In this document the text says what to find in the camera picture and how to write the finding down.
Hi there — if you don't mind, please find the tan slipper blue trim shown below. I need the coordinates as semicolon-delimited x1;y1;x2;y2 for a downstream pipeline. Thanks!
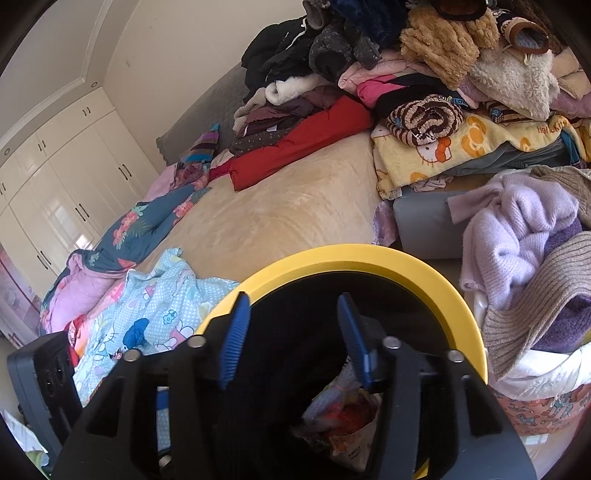
501;16;552;54

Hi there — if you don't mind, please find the magenta and black garment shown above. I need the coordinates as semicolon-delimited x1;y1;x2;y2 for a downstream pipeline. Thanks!
358;74;455;121

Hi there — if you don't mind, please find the beige ribbed sweater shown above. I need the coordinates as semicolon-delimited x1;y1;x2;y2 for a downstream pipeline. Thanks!
482;165;591;379

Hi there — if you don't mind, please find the purple knit sweater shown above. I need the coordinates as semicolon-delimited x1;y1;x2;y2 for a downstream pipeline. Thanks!
536;217;591;354

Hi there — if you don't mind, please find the grey speckled garment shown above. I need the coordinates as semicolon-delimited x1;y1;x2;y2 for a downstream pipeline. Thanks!
308;21;384;84

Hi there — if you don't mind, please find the bed with beige cover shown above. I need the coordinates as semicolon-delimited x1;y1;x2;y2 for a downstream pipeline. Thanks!
139;134;384;287

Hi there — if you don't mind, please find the grey box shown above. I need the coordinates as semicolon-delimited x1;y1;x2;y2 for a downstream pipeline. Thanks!
392;187;490;259

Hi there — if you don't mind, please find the striped colourful cloth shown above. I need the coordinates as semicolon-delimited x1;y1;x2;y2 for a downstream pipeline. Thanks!
187;122;221;164

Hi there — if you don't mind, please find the yellow bin with black liner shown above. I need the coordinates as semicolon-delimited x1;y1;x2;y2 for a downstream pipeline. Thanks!
194;244;489;480

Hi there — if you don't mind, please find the dark blue fuzzy garment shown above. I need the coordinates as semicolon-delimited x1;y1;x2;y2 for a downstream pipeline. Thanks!
329;0;409;42

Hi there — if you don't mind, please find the dark dotted garment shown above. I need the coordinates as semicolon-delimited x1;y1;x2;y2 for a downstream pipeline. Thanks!
229;124;296;155

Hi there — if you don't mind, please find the white plastic bag red print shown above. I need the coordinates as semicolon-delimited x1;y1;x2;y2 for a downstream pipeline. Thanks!
295;415;377;469

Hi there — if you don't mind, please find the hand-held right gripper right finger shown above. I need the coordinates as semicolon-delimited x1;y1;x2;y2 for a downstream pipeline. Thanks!
336;293;539;480

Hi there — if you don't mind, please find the white wardrobe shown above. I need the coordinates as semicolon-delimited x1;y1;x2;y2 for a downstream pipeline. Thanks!
0;88;160;301

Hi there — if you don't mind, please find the red wrapper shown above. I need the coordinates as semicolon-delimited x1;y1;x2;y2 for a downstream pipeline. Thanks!
323;401;377;432

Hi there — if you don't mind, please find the white fleece garment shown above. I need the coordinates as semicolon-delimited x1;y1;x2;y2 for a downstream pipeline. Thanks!
233;74;333;132

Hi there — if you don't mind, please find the cream sherpa garment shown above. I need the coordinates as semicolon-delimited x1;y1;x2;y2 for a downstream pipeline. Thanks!
468;41;561;121

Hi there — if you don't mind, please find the red cartoon cloth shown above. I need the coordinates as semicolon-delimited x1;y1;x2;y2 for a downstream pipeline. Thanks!
65;314;90;361

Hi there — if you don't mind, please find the yellow cartoon blanket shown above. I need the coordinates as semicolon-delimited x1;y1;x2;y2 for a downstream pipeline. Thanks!
372;113;591;200

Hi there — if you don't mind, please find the grey padded headboard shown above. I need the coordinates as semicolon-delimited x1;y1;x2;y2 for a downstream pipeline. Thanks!
156;62;252;164

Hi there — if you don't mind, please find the light pink garment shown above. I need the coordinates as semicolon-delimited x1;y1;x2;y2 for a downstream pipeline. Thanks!
338;51;430;90

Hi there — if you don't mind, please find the tan fuzzy garment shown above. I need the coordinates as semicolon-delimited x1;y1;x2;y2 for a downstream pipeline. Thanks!
399;6;502;90

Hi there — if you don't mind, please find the brown striped knit garment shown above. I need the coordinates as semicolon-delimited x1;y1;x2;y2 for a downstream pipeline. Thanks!
385;93;465;147

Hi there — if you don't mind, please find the white foam fruit net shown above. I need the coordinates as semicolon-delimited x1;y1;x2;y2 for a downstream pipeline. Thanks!
307;364;365;416

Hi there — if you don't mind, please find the lilac knit sweater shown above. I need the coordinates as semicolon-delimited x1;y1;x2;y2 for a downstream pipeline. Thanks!
447;174;583;310

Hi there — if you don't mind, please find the red garment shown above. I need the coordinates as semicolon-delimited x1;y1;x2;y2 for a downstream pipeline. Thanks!
210;97;375;192

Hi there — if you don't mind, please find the light blue cartoon blanket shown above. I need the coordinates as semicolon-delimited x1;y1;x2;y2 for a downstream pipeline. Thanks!
73;248;241;455

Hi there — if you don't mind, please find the black jacket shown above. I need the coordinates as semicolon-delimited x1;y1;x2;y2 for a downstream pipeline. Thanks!
241;16;324;90

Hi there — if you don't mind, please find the mauve brown garment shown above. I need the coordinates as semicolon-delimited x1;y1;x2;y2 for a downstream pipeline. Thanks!
245;85;345;123

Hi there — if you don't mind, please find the pink cartoon sliding door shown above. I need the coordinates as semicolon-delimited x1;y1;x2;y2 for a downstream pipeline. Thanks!
0;249;42;347

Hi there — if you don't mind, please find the blue floral quilt pink lining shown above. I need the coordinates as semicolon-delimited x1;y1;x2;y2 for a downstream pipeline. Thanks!
39;185;211;335

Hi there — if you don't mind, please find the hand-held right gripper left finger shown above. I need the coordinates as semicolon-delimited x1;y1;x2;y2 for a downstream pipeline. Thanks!
51;292;253;480

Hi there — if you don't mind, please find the laundry basket cartoon liner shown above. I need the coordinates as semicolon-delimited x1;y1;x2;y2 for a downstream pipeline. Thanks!
471;286;591;446

